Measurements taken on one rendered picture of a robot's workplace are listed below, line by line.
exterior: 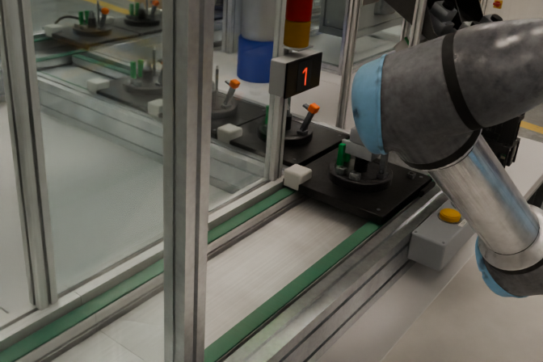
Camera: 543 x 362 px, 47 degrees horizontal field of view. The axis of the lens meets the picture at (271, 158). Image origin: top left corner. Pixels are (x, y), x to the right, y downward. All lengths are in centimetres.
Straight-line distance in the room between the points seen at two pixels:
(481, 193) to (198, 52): 49
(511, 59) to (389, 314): 61
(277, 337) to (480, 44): 49
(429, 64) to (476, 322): 61
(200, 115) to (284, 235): 74
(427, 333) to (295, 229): 32
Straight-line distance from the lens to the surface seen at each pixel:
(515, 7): 558
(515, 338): 121
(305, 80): 125
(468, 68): 70
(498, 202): 91
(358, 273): 109
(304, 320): 97
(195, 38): 51
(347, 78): 165
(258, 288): 110
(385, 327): 115
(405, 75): 73
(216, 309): 105
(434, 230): 126
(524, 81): 72
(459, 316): 122
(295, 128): 156
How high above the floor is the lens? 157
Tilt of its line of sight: 25 degrees down
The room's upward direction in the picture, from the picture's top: 4 degrees clockwise
